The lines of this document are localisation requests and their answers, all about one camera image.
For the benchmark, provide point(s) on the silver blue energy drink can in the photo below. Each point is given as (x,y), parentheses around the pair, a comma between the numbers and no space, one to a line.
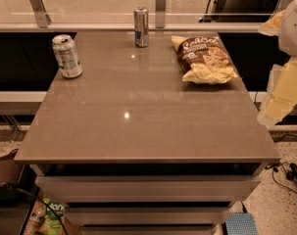
(141,26)

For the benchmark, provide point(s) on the bottom cabinet drawer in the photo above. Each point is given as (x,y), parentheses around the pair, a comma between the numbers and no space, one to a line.
(147,230)

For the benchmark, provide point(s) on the green white 7up can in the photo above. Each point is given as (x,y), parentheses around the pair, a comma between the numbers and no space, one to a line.
(67,56)

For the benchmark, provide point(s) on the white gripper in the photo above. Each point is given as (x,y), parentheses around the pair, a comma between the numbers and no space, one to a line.
(293,29)

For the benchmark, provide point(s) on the brown bag on left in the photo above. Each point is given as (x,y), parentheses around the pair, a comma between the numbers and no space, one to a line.
(9,170)

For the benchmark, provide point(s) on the plastic bottle on floor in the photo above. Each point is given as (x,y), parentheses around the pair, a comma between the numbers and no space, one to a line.
(35,221)

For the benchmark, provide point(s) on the middle cabinet drawer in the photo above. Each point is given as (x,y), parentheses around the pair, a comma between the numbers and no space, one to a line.
(146,216)

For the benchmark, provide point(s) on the blue perforated box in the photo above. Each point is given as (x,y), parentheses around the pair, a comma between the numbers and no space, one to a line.
(241,224)

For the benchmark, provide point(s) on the middle metal railing post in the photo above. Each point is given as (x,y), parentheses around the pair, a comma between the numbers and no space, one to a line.
(160,13)

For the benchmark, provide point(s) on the cabinet drawer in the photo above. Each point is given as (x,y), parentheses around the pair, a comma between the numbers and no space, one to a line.
(147,230)
(122,189)
(146,216)

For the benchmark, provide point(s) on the top cabinet drawer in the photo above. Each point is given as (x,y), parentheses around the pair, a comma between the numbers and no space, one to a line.
(122,189)

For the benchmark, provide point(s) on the brown chip bag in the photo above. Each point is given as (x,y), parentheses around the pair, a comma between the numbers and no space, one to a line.
(203,60)

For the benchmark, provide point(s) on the black device on floor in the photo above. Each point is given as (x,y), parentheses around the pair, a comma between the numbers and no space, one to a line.
(292,173)

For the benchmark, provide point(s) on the left metal railing post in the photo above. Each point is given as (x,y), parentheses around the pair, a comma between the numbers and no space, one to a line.
(41,16)

